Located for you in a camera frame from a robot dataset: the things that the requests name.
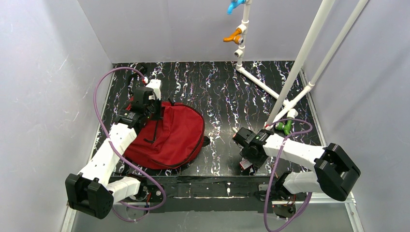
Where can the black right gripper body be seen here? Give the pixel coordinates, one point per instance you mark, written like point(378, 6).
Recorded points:
point(249, 163)

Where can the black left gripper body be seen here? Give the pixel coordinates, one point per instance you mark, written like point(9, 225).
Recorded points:
point(155, 108)

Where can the red white eraser box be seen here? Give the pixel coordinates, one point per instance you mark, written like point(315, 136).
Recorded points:
point(246, 165)

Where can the red student backpack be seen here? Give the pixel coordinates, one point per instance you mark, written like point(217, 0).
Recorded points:
point(171, 142)

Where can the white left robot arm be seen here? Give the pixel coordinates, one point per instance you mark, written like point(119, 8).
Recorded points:
point(90, 190)

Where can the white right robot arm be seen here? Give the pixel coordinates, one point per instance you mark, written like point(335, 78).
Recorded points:
point(330, 170)

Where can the green pipe valve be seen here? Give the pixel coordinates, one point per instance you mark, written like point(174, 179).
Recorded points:
point(285, 127)

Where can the orange pipe valve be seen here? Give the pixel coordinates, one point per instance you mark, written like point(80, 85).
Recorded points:
point(235, 37)

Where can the blue pipe valve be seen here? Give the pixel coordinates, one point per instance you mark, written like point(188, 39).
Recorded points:
point(233, 4)

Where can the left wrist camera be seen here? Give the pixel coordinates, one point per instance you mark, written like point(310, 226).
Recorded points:
point(154, 84)

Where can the white PVC pipe frame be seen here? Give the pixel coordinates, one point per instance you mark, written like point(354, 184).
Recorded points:
point(288, 29)

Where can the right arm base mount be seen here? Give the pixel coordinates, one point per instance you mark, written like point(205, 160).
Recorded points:
point(282, 198)

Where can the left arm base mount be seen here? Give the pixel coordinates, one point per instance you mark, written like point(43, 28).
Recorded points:
point(149, 195)

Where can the aluminium front rail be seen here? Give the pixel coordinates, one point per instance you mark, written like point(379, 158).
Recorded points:
point(220, 204)

